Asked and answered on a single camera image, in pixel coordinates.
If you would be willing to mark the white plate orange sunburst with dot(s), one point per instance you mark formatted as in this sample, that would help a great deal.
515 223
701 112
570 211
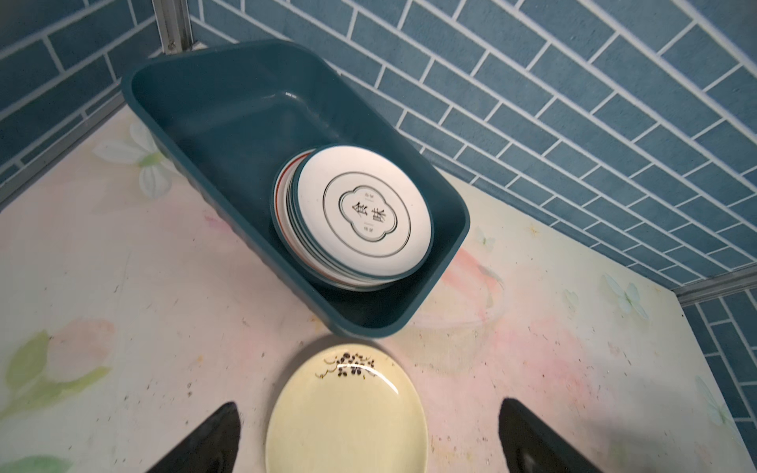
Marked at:
282 223

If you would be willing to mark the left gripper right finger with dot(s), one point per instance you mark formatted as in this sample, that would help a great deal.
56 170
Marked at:
530 445

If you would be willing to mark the teal plastic bin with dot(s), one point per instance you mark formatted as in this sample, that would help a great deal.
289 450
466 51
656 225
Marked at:
230 117

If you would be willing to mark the white plate cloud emblem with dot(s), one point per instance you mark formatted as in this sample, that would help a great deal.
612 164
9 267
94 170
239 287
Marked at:
362 212

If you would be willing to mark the cream yellow plate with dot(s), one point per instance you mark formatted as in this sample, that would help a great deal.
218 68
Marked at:
348 408

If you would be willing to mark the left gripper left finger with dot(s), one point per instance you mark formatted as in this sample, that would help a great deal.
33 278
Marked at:
212 447

